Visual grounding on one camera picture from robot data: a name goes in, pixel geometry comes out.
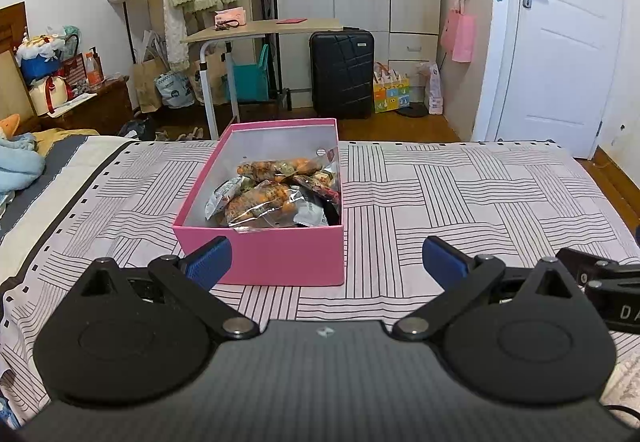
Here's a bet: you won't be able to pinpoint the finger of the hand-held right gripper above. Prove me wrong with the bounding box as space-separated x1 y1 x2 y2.
556 247 622 284

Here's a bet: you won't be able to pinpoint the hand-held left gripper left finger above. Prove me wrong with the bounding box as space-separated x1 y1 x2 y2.
82 236 261 341

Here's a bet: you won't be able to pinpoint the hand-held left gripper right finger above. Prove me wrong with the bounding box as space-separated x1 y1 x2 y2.
392 236 576 342

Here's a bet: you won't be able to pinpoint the pink box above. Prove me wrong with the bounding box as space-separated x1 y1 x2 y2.
172 118 346 287

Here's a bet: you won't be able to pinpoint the large coated peanut bag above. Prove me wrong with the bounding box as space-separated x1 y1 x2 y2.
225 182 332 234

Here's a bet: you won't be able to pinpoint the small coated peanut bag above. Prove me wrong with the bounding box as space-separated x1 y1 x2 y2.
236 155 342 203

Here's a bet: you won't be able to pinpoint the striped bedsheet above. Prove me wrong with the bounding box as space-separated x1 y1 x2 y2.
0 139 640 425

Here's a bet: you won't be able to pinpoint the black bag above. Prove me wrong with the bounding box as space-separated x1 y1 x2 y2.
117 117 157 142

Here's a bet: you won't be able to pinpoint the grey and cream quilt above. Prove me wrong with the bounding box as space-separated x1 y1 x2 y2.
0 134 138 273

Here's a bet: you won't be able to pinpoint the white plastic packet bag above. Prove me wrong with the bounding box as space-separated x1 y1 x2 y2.
423 60 445 116

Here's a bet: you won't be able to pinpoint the white and blue bag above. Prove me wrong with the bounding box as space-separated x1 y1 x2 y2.
154 71 195 109

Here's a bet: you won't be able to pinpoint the colourful patterned bag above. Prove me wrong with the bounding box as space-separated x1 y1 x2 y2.
372 62 411 114

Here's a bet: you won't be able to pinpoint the brown paper bag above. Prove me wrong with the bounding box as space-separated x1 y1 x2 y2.
131 57 171 114

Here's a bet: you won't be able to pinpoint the teal bag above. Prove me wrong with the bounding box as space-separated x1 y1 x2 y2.
222 44 272 104

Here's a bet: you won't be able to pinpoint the wooden nightstand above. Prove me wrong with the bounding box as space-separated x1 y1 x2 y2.
39 77 133 134

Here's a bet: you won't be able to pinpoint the black suitcase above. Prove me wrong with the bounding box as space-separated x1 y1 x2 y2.
309 27 376 120

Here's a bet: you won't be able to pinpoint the light blue blanket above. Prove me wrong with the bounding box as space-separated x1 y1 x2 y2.
0 131 47 195

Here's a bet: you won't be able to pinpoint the white door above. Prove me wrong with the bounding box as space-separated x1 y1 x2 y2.
487 0 627 159

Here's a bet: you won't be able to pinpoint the orange bottle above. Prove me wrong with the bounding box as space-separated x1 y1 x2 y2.
82 49 104 91

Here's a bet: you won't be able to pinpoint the pink gift bag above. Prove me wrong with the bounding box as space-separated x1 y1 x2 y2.
440 8 475 63

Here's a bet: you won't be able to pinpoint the rolling side table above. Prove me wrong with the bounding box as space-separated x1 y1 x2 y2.
180 18 346 141

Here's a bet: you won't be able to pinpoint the pink tissue pack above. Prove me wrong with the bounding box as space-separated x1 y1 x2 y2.
214 7 248 27

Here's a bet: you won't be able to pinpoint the blue flower bouquet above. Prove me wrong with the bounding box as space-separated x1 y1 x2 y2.
15 26 81 84

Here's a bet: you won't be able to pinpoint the wooden headboard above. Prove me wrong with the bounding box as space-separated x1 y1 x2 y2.
0 1 41 134

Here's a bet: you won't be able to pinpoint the black cable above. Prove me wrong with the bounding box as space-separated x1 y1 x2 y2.
599 401 640 424

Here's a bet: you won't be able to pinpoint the white handbag red straps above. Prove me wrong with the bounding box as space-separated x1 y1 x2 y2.
27 74 74 117

